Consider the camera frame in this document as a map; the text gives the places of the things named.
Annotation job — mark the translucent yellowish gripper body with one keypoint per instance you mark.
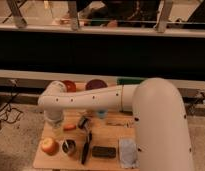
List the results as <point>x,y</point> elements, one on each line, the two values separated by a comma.
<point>57,129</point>

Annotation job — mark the orange red pepper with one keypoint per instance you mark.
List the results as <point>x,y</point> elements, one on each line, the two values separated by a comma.
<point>68,127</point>

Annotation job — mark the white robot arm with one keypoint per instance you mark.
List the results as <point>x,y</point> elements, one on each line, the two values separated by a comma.
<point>161,128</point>

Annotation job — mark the metal cup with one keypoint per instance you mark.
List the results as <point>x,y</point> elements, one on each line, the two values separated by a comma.
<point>69,147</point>

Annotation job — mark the blue plastic cup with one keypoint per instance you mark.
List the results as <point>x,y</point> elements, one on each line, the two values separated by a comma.
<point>102,114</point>

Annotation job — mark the red yellow apple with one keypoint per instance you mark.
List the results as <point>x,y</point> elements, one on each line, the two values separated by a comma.
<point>49,146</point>

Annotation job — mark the small metal can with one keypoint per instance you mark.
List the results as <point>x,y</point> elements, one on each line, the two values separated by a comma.
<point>84,123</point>

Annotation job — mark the red bowl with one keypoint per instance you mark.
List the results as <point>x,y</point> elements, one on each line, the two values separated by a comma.
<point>70,85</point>

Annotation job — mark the black sponge block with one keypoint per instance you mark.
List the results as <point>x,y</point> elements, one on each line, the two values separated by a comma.
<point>105,152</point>

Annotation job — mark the purple bowl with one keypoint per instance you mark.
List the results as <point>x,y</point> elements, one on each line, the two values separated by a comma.
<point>95,84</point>

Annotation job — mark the metal utensil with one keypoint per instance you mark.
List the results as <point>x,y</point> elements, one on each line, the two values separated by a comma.
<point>127,124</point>

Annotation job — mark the grey blue cloth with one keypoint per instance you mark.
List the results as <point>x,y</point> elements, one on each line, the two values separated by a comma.
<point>128,153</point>

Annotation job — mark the green plastic tray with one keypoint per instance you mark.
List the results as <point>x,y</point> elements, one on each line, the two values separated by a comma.
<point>129,81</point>

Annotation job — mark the person in background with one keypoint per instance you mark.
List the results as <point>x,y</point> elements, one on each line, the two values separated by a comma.
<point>124,13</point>

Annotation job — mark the black handled peeler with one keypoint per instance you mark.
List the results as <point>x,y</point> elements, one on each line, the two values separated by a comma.
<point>86,148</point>

